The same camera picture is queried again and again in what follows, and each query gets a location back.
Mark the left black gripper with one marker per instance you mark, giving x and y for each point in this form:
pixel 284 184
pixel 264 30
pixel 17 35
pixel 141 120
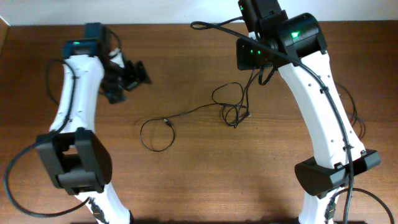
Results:
pixel 142 77

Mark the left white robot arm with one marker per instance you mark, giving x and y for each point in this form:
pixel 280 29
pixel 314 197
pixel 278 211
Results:
pixel 73 156

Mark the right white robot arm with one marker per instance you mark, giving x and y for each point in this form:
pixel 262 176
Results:
pixel 296 48

